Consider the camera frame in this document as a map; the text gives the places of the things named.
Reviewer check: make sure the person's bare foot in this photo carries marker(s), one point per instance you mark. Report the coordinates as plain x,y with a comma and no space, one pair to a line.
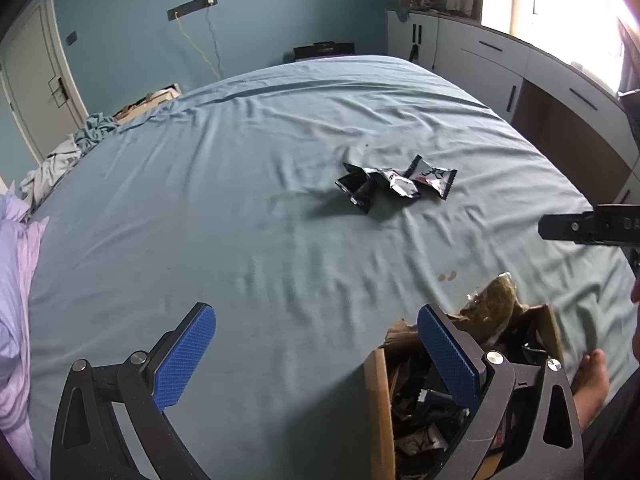
592,385

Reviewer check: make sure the white cabinet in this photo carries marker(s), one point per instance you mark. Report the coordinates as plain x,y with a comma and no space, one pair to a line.
475,65

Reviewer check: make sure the heap of snack packets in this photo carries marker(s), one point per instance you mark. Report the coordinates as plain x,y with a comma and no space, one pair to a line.
415,400

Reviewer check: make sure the dark hanging item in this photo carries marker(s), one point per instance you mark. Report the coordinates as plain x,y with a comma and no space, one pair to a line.
415,52

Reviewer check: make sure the crumpled clear plastic bag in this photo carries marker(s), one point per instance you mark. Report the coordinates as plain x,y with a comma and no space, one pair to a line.
495,300

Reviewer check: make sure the white red label snack packet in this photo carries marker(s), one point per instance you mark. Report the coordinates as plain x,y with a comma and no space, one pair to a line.
402,187

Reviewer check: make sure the teal bed sheet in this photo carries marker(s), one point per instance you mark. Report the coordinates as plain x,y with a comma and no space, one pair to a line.
225,210

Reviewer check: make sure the small teal cloth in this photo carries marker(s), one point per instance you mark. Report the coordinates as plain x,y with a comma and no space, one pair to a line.
402,14

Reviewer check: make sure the open cardboard carton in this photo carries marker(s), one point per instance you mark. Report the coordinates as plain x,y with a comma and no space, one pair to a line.
150,102

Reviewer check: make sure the white door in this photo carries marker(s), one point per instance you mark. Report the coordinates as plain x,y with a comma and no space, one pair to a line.
35,60

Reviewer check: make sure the bright window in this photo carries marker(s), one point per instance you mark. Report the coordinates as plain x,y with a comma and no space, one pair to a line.
560,5

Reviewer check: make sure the crumpled teal cloth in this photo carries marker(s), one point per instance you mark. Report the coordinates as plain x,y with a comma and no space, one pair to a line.
97,130

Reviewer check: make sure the black wall power strip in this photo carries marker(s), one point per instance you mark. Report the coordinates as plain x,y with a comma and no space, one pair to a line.
192,6

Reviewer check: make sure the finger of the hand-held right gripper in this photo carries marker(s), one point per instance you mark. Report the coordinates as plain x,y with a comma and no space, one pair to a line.
565,227

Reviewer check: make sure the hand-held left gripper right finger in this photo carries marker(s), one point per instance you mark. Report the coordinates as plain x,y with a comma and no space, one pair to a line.
447,355

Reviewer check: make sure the crumpled grey white clothes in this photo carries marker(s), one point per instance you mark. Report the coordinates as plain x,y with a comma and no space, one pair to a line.
50,170

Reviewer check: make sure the black shorts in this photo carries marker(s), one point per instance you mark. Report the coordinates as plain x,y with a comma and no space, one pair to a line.
620,410

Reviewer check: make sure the black box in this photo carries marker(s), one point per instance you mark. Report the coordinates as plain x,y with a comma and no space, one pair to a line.
325,51

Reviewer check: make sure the antler print snack packet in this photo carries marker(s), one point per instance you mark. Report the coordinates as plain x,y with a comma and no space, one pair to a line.
432,175

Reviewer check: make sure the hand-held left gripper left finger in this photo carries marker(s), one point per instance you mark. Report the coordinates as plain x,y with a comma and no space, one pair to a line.
185,355

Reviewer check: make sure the purple duvet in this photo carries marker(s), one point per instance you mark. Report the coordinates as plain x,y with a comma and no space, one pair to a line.
15,310

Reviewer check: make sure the wall light switch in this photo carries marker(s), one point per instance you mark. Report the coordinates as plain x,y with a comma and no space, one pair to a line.
72,38

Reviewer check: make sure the brown cardboard box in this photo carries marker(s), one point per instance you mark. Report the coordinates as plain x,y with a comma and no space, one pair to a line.
377,410

